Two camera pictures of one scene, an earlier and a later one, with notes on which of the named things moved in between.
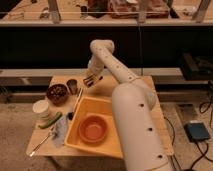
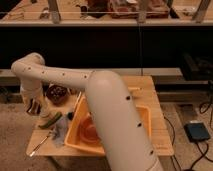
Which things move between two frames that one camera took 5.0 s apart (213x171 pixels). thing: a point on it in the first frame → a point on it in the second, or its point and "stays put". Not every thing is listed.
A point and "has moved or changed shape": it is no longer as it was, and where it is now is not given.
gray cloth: [58, 136] stays put
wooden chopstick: [78, 99] stays put
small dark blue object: [70, 115] stays put
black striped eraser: [88, 81] has moved or changed shape
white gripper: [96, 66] → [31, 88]
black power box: [197, 131] stays put
